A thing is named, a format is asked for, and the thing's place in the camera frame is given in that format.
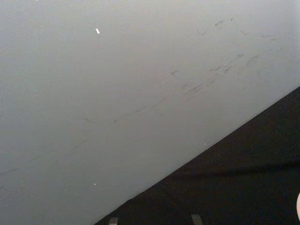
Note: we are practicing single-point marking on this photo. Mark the roll of white tape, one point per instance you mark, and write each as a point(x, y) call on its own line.
point(298, 206)

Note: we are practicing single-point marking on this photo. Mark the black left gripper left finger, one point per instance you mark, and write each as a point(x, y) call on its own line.
point(114, 221)

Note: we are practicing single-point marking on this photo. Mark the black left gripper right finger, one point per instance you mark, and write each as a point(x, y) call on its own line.
point(197, 220)

